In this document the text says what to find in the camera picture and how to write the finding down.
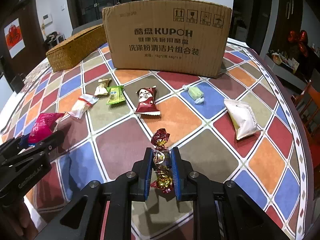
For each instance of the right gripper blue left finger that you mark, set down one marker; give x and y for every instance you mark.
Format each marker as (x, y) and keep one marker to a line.
(145, 173)

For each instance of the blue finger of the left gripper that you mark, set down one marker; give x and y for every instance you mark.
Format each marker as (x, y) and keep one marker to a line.
(24, 141)

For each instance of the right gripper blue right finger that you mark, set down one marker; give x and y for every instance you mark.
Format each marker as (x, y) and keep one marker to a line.
(176, 166)

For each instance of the red gold foil candy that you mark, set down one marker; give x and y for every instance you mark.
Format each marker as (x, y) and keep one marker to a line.
(162, 161)

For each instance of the pink snack packet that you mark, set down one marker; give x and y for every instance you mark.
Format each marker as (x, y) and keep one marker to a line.
(43, 127)

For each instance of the red snack packet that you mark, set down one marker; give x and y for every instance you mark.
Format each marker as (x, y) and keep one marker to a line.
(146, 102)

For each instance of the pale green candy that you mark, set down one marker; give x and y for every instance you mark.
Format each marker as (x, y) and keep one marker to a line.
(195, 93)

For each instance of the clear red-striped snack bag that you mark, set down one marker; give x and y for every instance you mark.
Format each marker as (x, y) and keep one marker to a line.
(83, 103)

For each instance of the white pastry packet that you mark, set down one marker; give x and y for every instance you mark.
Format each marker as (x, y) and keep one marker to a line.
(242, 117)

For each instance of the green snack packet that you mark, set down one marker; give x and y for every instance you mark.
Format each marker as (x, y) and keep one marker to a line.
(115, 95)

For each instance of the gold small candy packet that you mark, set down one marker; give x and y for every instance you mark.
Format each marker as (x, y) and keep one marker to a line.
(103, 87)

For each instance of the left hand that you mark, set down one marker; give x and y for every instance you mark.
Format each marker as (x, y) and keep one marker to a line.
(16, 222)

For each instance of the black mug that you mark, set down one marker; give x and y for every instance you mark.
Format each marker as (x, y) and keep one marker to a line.
(17, 83)

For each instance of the floral patterned placemat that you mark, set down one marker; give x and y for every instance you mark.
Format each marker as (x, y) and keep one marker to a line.
(34, 75)

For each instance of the colourful checkered table mat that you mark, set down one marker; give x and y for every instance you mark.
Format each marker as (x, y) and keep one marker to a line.
(272, 166)

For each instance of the woven wicker basket box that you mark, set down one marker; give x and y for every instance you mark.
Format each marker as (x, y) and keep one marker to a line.
(73, 50)

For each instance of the white small shelf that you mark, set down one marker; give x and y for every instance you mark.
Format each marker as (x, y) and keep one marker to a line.
(53, 39)

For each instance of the red fu door poster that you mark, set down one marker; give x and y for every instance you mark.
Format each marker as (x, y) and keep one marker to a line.
(14, 38)

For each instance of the brown cardboard box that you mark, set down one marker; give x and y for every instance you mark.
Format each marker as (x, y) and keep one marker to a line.
(183, 36)

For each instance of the grey chair left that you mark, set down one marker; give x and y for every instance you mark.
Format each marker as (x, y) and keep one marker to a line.
(82, 29)

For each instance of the white low cabinet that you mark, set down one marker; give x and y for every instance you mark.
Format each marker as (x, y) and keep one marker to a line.
(287, 78)

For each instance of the orange wooden chair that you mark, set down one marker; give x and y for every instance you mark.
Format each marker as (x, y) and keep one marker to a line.
(307, 105)

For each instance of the red heart balloons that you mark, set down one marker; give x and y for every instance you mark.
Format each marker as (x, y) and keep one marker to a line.
(301, 38)

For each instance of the white wall intercom panel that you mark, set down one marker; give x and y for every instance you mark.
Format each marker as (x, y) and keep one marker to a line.
(47, 19)

